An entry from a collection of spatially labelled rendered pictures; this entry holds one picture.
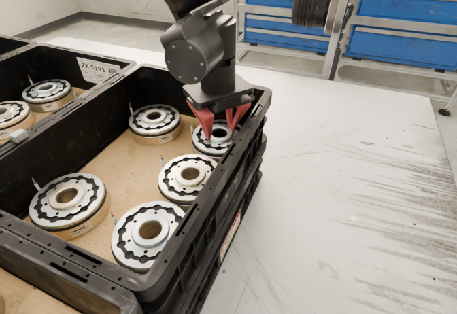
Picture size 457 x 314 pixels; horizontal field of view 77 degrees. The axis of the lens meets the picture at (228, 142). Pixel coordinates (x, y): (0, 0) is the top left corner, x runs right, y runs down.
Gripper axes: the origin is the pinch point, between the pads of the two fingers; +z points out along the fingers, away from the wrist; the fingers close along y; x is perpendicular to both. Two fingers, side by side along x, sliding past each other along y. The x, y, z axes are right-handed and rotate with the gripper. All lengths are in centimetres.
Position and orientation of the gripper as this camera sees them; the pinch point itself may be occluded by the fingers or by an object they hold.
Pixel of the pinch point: (219, 130)
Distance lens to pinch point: 52.6
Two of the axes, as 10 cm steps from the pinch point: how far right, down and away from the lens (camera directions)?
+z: 0.1, 7.7, 6.4
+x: -5.0, -5.5, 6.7
